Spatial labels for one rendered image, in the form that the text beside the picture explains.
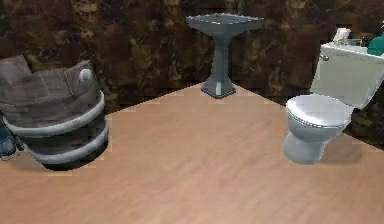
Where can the white toilet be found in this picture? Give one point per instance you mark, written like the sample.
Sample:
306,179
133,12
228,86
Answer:
320,113

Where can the grey pedestal sink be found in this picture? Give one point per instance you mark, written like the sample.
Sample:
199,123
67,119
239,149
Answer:
221,53

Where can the grey laundry basket with hoops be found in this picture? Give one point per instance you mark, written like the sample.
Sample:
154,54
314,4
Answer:
53,110

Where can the teal bottle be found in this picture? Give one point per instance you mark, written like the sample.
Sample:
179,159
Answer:
377,46

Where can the blue cloth bundle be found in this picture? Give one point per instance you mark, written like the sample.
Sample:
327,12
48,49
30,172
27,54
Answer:
6,141

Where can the white tissue box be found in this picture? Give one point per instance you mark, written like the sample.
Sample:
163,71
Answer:
342,36

